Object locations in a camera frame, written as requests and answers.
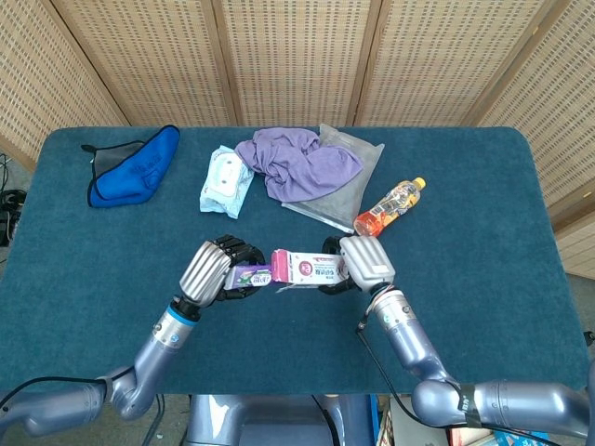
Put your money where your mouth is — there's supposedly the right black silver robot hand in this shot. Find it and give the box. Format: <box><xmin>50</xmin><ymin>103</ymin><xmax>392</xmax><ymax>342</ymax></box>
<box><xmin>318</xmin><ymin>235</ymin><xmax>397</xmax><ymax>296</ymax></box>

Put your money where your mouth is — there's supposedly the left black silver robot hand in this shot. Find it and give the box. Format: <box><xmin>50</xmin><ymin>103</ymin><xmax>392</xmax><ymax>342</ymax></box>
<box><xmin>178</xmin><ymin>233</ymin><xmax>265</xmax><ymax>308</ymax></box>

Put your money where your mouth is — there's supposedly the purple white toothpaste tube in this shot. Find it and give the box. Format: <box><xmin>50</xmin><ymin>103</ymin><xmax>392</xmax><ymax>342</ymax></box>
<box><xmin>224</xmin><ymin>264</ymin><xmax>274</xmax><ymax>290</ymax></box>

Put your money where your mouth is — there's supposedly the white pink toothpaste box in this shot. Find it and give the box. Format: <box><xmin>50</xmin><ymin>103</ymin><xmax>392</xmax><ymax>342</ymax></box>
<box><xmin>271</xmin><ymin>248</ymin><xmax>348</xmax><ymax>294</ymax></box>

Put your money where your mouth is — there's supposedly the blue printed plastic package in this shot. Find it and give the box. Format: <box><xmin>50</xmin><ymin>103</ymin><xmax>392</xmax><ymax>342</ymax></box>
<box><xmin>492</xmin><ymin>429</ymin><xmax>549</xmax><ymax>446</ymax></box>

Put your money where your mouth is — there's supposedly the orange drink plastic bottle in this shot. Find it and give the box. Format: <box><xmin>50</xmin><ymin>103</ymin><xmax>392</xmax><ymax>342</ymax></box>
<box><xmin>352</xmin><ymin>176</ymin><xmax>428</xmax><ymax>242</ymax></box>

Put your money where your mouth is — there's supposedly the grey zip pouch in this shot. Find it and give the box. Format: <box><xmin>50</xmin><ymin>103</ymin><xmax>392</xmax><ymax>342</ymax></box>
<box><xmin>281</xmin><ymin>123</ymin><xmax>386</xmax><ymax>235</ymax></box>

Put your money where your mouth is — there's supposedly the light blue wet wipes pack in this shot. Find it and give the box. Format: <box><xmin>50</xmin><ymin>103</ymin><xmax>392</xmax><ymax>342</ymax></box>
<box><xmin>198</xmin><ymin>144</ymin><xmax>256</xmax><ymax>220</ymax></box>

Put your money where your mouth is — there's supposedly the teal carpet table cover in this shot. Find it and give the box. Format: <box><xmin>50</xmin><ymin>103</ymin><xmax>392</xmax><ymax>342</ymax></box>
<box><xmin>0</xmin><ymin>125</ymin><xmax>592</xmax><ymax>396</ymax></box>

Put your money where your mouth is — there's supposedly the crumpled purple cloth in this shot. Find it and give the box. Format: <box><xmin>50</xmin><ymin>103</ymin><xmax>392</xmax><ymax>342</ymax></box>
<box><xmin>233</xmin><ymin>126</ymin><xmax>364</xmax><ymax>203</ymax></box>

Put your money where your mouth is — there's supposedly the grey-blue robot torso base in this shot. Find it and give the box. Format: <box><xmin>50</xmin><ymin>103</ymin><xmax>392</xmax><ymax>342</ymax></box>
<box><xmin>185</xmin><ymin>393</ymin><xmax>376</xmax><ymax>446</ymax></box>

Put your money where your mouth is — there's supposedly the red book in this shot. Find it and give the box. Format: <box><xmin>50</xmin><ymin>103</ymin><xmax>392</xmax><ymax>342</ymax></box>
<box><xmin>448</xmin><ymin>425</ymin><xmax>494</xmax><ymax>446</ymax></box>

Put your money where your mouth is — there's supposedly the woven wooden folding screen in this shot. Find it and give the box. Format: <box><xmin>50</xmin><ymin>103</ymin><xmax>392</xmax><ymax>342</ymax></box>
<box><xmin>0</xmin><ymin>0</ymin><xmax>595</xmax><ymax>282</ymax></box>

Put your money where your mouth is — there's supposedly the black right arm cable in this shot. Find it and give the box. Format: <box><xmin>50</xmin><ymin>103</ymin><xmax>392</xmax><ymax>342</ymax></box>
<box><xmin>355</xmin><ymin>320</ymin><xmax>466</xmax><ymax>426</ymax></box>

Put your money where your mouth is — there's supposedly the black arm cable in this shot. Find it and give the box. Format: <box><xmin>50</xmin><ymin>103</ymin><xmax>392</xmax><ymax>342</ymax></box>
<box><xmin>0</xmin><ymin>374</ymin><xmax>108</xmax><ymax>413</ymax></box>
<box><xmin>355</xmin><ymin>320</ymin><xmax>466</xmax><ymax>426</ymax></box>

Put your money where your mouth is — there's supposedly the black cable beside torso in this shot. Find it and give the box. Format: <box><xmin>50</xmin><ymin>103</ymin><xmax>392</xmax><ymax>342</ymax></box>
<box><xmin>141</xmin><ymin>393</ymin><xmax>167</xmax><ymax>446</ymax></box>

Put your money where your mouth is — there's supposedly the black cable over torso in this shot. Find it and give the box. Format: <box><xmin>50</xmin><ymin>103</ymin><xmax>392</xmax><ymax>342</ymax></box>
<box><xmin>310</xmin><ymin>394</ymin><xmax>343</xmax><ymax>446</ymax></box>

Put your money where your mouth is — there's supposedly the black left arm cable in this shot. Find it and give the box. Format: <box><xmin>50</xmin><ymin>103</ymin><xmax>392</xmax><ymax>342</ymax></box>
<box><xmin>0</xmin><ymin>374</ymin><xmax>108</xmax><ymax>413</ymax></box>

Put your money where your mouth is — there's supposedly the black floor cable bundle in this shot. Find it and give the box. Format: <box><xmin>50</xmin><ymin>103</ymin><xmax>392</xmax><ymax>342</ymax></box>
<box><xmin>0</xmin><ymin>152</ymin><xmax>27</xmax><ymax>247</ymax></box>

